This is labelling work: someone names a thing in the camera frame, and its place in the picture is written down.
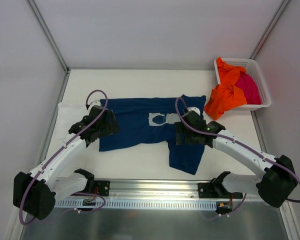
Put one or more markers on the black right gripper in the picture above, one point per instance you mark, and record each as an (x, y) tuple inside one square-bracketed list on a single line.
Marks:
[(179, 133)]

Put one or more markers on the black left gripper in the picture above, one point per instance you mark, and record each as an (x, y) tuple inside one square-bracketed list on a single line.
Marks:
[(111, 122)]

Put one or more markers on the blue printed t shirt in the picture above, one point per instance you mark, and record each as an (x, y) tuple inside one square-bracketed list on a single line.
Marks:
[(151, 121)]

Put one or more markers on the orange t shirt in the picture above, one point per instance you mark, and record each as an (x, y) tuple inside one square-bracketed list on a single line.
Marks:
[(226, 95)]

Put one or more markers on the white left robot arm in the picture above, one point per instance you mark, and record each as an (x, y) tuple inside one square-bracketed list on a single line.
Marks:
[(78, 139)]

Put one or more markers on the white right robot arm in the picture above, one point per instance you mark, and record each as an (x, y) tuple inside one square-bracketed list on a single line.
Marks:
[(273, 178)]

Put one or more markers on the folded white t shirt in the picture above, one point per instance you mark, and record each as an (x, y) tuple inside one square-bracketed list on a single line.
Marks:
[(67, 115)]

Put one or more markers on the pink t shirt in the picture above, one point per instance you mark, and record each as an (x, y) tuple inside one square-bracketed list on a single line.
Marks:
[(250, 90)]

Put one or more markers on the white plastic basket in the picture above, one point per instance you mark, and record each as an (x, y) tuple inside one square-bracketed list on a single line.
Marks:
[(253, 70)]

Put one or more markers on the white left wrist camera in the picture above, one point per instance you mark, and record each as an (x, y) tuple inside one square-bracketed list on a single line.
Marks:
[(95, 103)]

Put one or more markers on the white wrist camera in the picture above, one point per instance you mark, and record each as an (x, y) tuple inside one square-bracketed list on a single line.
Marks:
[(95, 103), (195, 109)]

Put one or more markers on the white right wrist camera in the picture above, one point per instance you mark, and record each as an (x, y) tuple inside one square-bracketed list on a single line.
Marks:
[(195, 109)]

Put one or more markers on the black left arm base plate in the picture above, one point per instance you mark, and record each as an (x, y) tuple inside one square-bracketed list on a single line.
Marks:
[(96, 187)]

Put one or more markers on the aluminium mounting rail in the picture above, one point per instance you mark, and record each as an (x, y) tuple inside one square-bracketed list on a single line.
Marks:
[(155, 187)]

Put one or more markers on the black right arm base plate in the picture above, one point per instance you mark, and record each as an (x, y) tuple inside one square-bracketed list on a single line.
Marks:
[(211, 190)]

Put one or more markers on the white slotted cable duct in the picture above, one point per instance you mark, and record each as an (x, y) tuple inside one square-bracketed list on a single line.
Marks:
[(139, 204)]

